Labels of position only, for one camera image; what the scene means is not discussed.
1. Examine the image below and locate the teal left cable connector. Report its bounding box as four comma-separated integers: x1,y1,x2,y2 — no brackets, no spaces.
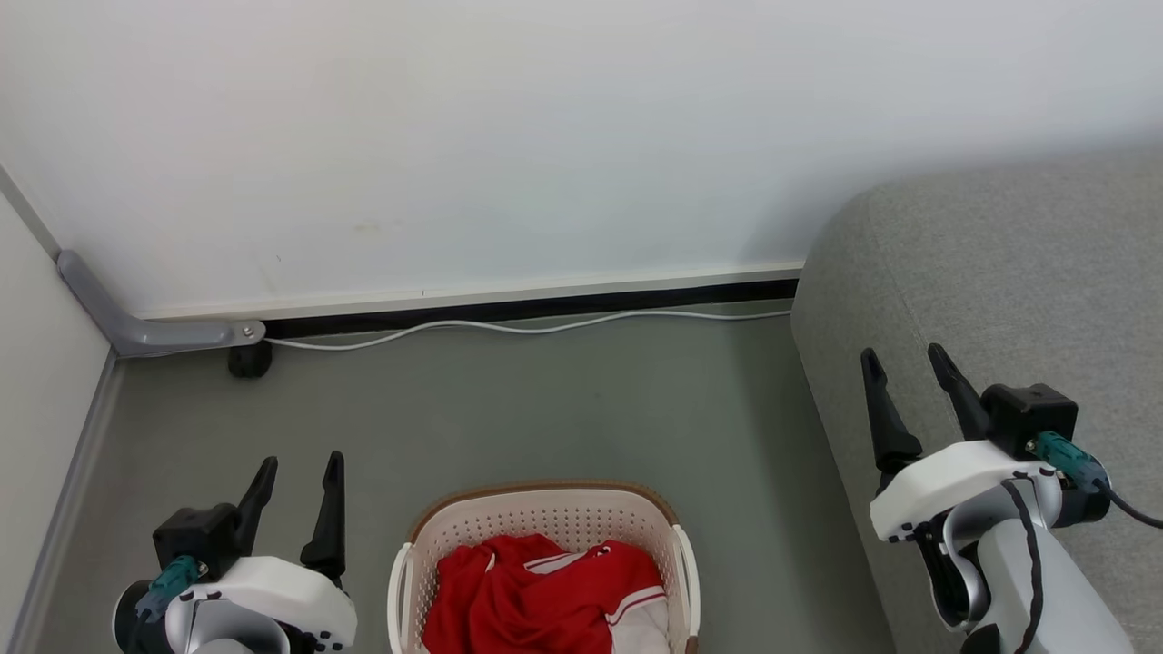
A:
135,555,202,620

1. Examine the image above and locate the cream perforated laundry basket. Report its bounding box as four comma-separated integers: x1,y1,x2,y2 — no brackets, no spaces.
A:
388,480,702,654

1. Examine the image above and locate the teal cable connector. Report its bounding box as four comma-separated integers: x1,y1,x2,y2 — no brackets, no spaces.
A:
1030,431,1112,497
135,555,202,620

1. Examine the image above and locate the teal right cable connector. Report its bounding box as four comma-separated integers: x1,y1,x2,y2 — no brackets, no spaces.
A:
1030,431,1112,497

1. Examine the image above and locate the grey metal bracket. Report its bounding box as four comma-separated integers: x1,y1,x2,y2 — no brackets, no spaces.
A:
56,250,268,359

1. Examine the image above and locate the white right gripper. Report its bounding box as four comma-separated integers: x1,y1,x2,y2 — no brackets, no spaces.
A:
860,342,1064,546

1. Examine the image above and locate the black round foot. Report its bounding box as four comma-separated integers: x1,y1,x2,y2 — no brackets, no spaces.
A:
227,343,273,380

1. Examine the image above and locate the black baseboard strip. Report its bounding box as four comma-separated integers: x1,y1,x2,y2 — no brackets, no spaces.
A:
262,279,800,341

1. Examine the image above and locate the grey fabric sofa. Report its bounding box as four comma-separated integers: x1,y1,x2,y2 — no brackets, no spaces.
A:
790,150,1163,654

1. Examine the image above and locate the white floor cable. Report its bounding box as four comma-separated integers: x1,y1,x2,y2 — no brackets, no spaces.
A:
263,309,794,352

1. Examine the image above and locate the red garment with white trim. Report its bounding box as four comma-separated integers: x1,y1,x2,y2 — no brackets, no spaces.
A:
525,540,673,654

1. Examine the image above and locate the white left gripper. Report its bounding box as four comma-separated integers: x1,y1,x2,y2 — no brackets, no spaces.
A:
182,451,358,654

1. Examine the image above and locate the plain red garment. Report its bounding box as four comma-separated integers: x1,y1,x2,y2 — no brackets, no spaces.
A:
422,533,587,654

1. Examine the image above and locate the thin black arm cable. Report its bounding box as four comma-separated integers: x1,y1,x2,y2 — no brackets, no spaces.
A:
1002,480,1048,654

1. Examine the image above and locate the thick black camera cable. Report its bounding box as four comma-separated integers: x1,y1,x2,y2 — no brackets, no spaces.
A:
1101,480,1163,530

